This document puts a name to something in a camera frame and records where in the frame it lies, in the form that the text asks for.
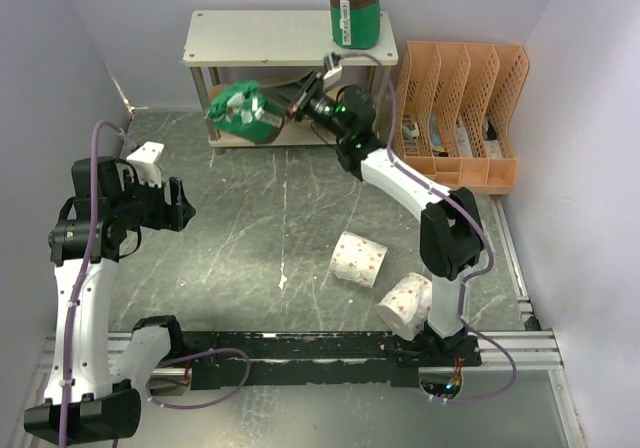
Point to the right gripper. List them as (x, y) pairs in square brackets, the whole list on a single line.
[(286, 97)]

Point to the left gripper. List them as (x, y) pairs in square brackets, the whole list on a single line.
[(160, 218)]

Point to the green brown roll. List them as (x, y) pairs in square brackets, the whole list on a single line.
[(355, 24)]

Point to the white floral roll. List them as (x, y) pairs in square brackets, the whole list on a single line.
[(357, 259), (405, 308)]

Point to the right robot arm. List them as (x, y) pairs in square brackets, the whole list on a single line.
[(450, 232)]

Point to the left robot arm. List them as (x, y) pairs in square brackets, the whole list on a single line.
[(88, 398)]

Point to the beige two-tier shelf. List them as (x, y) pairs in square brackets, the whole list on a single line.
[(271, 38)]

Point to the items in file organizer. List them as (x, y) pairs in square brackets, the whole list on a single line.
[(411, 134)]

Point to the orange plastic file organizer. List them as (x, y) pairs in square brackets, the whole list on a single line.
[(471, 80)]

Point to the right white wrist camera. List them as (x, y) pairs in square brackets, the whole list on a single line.
[(333, 70)]

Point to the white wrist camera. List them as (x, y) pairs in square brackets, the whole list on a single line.
[(146, 160), (333, 70)]

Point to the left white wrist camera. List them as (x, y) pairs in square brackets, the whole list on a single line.
[(146, 160)]

